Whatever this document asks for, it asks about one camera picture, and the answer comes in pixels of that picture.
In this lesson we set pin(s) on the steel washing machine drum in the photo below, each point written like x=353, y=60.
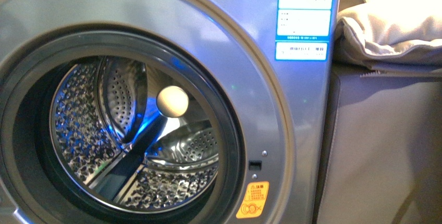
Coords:
x=130, y=139

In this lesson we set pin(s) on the grey front-load washing machine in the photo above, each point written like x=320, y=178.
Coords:
x=267, y=114

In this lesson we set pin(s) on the orange warning sticker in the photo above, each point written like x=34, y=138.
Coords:
x=254, y=200

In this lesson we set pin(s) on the white blue energy label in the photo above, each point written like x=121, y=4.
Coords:
x=303, y=29

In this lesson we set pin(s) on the beige sofa cushion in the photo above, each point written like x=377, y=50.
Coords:
x=390, y=36

